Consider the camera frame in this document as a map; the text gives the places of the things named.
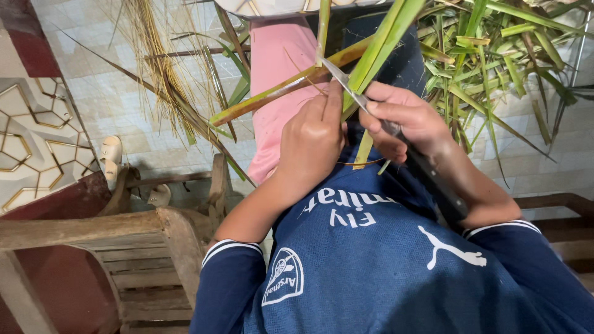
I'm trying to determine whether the person's left hand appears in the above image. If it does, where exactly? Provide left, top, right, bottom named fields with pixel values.
left=274, top=81, right=347, bottom=187

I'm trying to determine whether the person's right hand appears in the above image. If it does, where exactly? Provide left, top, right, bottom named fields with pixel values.
left=359, top=81, right=458, bottom=166

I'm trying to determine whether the green palm leaflet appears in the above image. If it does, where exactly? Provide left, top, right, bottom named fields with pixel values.
left=341, top=0, right=426, bottom=170

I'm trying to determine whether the black handled long knife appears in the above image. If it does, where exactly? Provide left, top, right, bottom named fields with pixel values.
left=319, top=57, right=468, bottom=224

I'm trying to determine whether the thin brown leaf midrib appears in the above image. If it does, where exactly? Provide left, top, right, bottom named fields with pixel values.
left=336, top=157, right=387, bottom=167

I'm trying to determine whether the dark navy trouser leg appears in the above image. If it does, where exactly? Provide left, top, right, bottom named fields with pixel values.
left=342, top=14, right=428, bottom=149

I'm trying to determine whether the narrow upright green leaf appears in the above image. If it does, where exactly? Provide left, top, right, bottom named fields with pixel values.
left=315, top=0, right=333, bottom=66

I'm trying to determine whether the yellow brown palm stalk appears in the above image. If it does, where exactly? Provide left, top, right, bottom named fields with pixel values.
left=210, top=35, right=375, bottom=127

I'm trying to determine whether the pink trouser leg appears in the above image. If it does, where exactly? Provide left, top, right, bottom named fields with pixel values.
left=247, top=18, right=331, bottom=185

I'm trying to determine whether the pile of green palm leaves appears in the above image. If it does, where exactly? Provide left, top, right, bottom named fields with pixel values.
left=416, top=0, right=594, bottom=188

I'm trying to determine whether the blue sports jersey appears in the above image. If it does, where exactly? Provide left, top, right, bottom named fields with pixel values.
left=189, top=146, right=594, bottom=334

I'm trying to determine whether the metal pole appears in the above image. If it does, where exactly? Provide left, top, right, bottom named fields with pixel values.
left=570, top=9, right=593, bottom=89

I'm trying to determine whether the dark wooden bench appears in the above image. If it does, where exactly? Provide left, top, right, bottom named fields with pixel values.
left=513, top=192, right=594, bottom=293

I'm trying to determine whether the bundle of dry leaf midribs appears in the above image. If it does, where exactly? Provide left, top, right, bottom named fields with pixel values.
left=46, top=0, right=257, bottom=188

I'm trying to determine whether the beige sandal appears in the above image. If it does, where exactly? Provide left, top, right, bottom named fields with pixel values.
left=99, top=135, right=123, bottom=191
left=148, top=184, right=172, bottom=208

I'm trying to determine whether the wooden slatted chair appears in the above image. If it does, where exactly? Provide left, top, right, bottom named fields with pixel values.
left=0, top=153, right=230, bottom=334

